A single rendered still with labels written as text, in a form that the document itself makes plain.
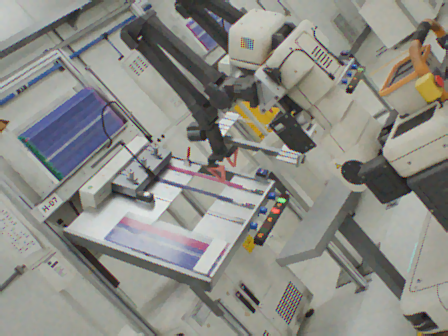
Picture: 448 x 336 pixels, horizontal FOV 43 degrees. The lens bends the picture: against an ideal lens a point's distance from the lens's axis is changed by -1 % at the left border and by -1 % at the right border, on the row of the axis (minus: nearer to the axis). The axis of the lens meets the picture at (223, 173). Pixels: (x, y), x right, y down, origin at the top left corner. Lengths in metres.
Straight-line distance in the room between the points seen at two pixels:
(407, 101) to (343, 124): 0.25
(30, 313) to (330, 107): 2.66
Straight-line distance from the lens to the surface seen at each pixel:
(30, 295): 4.04
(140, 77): 3.79
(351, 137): 1.98
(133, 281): 4.42
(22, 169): 2.65
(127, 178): 2.67
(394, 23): 6.85
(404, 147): 1.75
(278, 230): 3.97
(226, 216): 2.52
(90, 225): 2.55
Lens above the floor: 1.36
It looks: 10 degrees down
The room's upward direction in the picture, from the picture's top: 42 degrees counter-clockwise
